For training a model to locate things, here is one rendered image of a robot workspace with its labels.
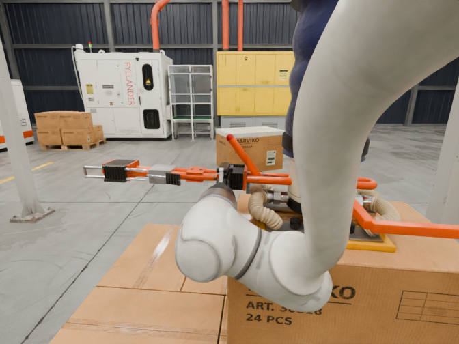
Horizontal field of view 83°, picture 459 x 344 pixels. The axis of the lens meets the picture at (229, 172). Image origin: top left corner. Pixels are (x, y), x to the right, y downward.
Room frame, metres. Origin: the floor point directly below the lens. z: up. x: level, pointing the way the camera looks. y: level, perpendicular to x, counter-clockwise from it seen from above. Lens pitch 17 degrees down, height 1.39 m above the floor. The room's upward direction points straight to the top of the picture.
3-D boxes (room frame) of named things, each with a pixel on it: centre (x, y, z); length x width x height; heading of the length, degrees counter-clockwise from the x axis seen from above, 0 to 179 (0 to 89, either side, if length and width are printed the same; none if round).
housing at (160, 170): (0.77, 0.20, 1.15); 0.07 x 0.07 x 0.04; 84
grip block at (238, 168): (0.74, -0.01, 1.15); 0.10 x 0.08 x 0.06; 174
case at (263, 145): (2.70, -0.21, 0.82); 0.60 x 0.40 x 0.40; 112
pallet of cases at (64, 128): (6.88, 4.12, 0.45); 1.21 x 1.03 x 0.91; 90
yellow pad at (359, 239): (0.62, -0.25, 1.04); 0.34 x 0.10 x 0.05; 84
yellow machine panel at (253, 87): (8.35, -0.74, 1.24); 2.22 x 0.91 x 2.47; 90
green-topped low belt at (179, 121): (8.17, 1.11, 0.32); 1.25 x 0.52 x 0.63; 90
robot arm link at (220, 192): (0.51, 0.03, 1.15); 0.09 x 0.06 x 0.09; 85
